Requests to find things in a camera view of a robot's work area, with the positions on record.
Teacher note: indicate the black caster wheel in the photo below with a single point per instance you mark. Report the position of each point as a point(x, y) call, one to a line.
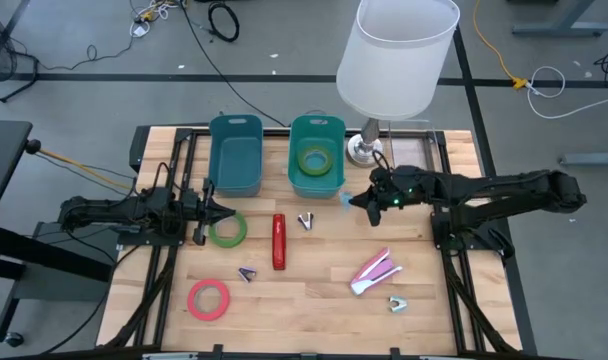
point(14, 339)

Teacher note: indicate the pink stapler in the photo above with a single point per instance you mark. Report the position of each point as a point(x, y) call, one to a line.
point(371, 277)

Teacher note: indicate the dark teal plastic bin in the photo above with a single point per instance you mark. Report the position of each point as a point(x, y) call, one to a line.
point(236, 160)

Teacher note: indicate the black aluminium table frame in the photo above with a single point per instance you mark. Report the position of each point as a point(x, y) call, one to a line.
point(279, 132)

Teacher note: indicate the silver table lamp white shade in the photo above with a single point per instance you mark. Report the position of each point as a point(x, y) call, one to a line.
point(394, 65)

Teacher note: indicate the light blue staple remover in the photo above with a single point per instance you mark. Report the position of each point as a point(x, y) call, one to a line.
point(344, 198)

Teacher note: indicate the dark green tape roll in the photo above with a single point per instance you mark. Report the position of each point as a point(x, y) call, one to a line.
point(300, 161)

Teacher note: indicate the teal plastic bin with label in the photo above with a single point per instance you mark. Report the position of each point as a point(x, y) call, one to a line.
point(316, 187)

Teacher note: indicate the black side table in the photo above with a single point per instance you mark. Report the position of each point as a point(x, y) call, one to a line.
point(4, 160)

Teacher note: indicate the black round knob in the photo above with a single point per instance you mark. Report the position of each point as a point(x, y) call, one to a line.
point(32, 146)

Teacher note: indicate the clear plastic container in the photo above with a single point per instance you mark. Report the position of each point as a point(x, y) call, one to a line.
point(409, 150)

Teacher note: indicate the red tape roll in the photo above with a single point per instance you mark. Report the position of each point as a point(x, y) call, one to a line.
point(208, 317)

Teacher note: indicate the silver aluminium bracket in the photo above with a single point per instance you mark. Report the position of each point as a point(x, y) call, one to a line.
point(444, 358)
point(169, 356)

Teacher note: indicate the black staple remover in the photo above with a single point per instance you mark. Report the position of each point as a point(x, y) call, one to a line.
point(306, 220)

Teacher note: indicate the red stapler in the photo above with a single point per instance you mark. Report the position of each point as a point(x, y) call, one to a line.
point(279, 245)

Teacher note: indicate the purple staple remover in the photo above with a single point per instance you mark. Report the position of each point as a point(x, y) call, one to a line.
point(246, 273)

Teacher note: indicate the bright green tape roll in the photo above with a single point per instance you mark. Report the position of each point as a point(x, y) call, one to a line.
point(228, 245)

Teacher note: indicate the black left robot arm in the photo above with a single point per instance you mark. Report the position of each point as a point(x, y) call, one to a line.
point(109, 210)

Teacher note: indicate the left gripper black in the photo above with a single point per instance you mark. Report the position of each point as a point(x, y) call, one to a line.
point(191, 205)

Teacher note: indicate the white power adapter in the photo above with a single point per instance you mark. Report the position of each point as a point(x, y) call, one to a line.
point(140, 31)

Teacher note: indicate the grey floor plate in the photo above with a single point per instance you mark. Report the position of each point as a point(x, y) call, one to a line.
point(59, 280)

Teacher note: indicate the grey floor bar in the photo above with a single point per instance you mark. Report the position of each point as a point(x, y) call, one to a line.
point(599, 159)

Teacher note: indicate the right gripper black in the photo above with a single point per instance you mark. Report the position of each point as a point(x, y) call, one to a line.
point(394, 187)

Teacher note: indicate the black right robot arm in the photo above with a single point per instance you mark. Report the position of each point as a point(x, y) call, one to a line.
point(509, 187)

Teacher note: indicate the grey desk foot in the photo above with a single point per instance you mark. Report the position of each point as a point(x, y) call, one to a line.
point(559, 29)

